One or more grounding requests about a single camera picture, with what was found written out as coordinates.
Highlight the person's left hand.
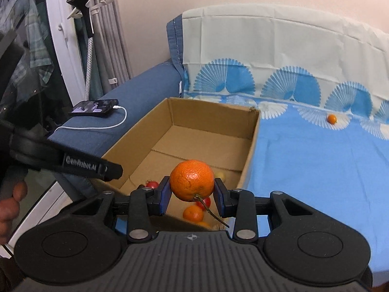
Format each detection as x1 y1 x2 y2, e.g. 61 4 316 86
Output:
0 181 28 245

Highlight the white door frame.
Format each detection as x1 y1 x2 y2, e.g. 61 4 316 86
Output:
45 0 89 105

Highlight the grey curtain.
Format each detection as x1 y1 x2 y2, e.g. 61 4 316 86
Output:
97 0 133 94

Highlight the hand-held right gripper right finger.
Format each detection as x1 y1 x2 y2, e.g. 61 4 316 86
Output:
213 178 313 241

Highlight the cardboard box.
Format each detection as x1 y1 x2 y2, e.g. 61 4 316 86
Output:
91 97 261 232

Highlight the white charging cable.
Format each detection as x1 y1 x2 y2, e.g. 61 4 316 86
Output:
55 105 127 132

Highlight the blue fan-patterned bed sheet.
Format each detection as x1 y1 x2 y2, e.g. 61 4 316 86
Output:
166 3 389 288

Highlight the orange mandarin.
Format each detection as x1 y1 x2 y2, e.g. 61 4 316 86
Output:
182 205 204 222

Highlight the large orange with stem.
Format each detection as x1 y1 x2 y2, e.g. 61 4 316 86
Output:
169 160 230 228

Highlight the black smartphone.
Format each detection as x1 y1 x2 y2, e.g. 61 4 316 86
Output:
68 99 120 119

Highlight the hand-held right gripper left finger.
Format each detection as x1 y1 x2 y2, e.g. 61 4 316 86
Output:
71 176 172 241

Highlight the plaid cloth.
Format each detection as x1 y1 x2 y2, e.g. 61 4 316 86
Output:
24 6 56 85

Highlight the dark blue mattress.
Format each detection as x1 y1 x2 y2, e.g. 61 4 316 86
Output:
49 61 183 197

